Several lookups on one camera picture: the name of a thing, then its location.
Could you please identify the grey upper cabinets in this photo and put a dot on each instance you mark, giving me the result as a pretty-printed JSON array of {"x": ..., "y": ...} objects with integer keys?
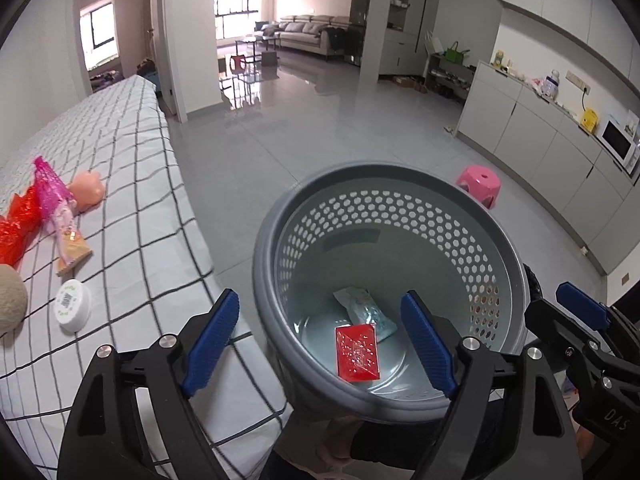
[{"x": 560, "y": 0}]

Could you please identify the beige sofa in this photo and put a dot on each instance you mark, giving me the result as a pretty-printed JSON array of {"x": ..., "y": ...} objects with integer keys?
[{"x": 300, "y": 35}]

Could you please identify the flat cardboard pieces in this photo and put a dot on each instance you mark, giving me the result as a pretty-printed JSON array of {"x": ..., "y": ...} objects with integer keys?
[{"x": 407, "y": 82}]

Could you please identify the dark coffee table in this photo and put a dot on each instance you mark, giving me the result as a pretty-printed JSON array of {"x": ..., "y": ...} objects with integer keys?
[{"x": 260, "y": 40}]

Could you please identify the grey lower cabinets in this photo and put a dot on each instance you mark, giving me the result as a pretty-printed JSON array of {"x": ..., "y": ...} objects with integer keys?
[{"x": 540, "y": 145}]

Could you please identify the balcony window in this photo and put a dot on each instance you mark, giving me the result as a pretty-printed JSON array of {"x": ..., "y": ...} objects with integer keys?
[{"x": 235, "y": 7}]

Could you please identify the grey cabinets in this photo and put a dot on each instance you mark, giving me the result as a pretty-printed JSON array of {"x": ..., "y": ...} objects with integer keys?
[
  {"x": 560, "y": 0},
  {"x": 540, "y": 145}
]

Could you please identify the white and blue packet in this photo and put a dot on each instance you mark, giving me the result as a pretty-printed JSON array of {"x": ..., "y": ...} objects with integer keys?
[{"x": 367, "y": 310}]

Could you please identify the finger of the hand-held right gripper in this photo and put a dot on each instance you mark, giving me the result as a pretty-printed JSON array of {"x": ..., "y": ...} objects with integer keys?
[
  {"x": 582, "y": 305},
  {"x": 560, "y": 327}
]

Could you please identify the red plastic stool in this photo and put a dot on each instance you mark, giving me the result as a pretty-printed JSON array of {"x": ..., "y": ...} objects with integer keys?
[{"x": 236, "y": 63}]

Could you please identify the beige plush ball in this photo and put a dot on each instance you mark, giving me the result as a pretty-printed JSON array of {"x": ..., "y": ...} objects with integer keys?
[{"x": 10, "y": 300}]

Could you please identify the white and purple jar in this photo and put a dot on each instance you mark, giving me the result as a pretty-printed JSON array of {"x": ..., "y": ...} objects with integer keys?
[{"x": 551, "y": 85}]

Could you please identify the pink plastic stool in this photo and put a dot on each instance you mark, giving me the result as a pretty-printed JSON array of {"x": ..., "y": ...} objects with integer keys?
[{"x": 480, "y": 180}]

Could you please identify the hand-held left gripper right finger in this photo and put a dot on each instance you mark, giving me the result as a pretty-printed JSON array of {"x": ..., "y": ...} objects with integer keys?
[{"x": 427, "y": 345}]

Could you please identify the red flat packet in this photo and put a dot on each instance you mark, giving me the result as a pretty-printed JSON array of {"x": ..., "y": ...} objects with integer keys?
[{"x": 357, "y": 352}]

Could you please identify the white round container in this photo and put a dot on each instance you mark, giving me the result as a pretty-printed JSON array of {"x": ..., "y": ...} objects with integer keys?
[{"x": 74, "y": 305}]

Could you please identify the pink snack wrapper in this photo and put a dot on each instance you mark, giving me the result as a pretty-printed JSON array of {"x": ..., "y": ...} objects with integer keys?
[{"x": 55, "y": 200}]

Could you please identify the red plastic bag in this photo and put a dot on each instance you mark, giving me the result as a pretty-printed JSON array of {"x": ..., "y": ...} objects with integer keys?
[{"x": 20, "y": 225}]

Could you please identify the shoe rack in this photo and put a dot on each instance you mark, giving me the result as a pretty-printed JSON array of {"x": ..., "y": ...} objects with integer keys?
[{"x": 450, "y": 77}]

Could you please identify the grey storage cabinet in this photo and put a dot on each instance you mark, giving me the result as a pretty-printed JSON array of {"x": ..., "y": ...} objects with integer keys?
[{"x": 400, "y": 45}]

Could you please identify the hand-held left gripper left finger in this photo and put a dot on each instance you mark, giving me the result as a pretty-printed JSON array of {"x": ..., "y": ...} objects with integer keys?
[{"x": 212, "y": 342}]

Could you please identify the white microwave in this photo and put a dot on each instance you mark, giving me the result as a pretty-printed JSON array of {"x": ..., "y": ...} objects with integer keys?
[{"x": 615, "y": 140}]

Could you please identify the bedroom window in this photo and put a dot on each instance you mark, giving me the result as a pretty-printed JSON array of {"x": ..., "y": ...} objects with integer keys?
[{"x": 100, "y": 35}]

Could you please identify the grey perforated plastic basket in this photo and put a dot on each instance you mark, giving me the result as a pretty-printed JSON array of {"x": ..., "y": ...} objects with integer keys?
[{"x": 350, "y": 240}]

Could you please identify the cardboard box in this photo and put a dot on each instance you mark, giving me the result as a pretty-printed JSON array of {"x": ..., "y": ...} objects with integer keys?
[{"x": 270, "y": 58}]

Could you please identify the pink pig toy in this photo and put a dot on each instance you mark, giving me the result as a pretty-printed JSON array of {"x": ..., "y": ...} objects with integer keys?
[{"x": 87, "y": 190}]

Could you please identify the green bag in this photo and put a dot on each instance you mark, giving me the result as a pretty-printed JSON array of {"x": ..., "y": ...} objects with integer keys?
[{"x": 456, "y": 54}]

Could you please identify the bed with checkered sheet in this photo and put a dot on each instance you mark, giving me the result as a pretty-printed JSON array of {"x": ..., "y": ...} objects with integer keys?
[{"x": 125, "y": 160}]

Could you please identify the yellow box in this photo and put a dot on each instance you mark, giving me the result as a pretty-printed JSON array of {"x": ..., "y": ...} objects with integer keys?
[{"x": 588, "y": 121}]

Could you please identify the dark jacket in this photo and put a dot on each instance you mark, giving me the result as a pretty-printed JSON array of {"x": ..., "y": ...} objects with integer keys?
[{"x": 342, "y": 40}]

